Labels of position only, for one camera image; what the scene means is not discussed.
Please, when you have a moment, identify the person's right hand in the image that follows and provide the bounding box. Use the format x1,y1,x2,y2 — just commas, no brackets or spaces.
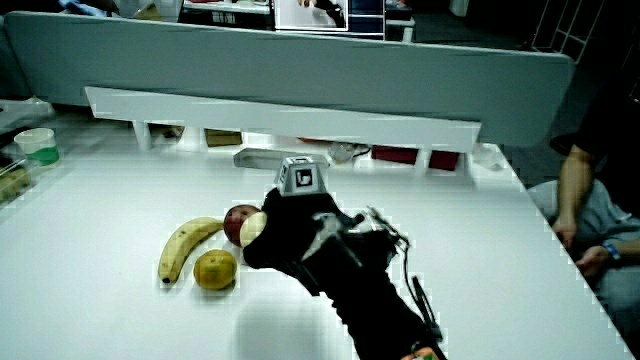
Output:
241,155,362,284

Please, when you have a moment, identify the pale yellow pear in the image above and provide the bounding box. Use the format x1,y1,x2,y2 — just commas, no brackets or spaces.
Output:
238,210,269,249

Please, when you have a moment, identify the red apple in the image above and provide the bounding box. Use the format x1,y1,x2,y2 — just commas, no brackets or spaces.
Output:
222,203,262,247

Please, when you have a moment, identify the yellow orange fruit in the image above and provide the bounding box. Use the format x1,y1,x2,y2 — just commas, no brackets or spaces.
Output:
192,248,239,292

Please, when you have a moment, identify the grey flat tray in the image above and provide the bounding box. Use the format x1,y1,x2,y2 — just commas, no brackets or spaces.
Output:
232,147,332,171

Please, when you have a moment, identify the clear round object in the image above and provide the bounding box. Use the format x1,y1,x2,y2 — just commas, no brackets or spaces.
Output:
327,141,358,164

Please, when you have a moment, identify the yellow banana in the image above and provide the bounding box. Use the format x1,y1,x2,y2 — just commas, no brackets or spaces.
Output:
157,216,226,285

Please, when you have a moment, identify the white shelf riser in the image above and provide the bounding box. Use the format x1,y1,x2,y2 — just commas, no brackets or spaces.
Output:
83,85,483,171

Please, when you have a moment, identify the brown cardboard box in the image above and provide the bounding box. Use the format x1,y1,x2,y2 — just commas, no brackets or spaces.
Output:
204,128,244,148

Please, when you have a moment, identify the red box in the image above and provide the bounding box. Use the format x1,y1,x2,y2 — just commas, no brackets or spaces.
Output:
370,144,419,166
428,149,461,172

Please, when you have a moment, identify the grey partition panel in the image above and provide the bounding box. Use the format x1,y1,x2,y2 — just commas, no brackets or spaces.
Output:
3,10,576,149

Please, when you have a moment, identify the framed white screen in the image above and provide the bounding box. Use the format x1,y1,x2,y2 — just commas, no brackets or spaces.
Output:
273,0,350,33

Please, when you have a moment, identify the blue drawer cabinet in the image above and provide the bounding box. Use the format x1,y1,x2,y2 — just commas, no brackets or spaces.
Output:
348,0,387,41

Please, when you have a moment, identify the white and green cup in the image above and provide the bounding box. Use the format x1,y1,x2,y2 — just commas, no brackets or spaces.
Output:
13,127,61,168

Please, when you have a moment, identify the clear food container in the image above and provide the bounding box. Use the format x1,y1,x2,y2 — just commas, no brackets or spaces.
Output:
0,157,40,206

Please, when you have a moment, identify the blue wristband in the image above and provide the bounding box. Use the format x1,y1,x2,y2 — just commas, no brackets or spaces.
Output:
601,240,622,262

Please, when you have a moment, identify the black glove cable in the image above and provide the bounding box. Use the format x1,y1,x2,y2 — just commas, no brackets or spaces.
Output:
366,205,445,343

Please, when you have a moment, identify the white wire rack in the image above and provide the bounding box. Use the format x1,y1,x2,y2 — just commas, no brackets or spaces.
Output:
531,0,607,64

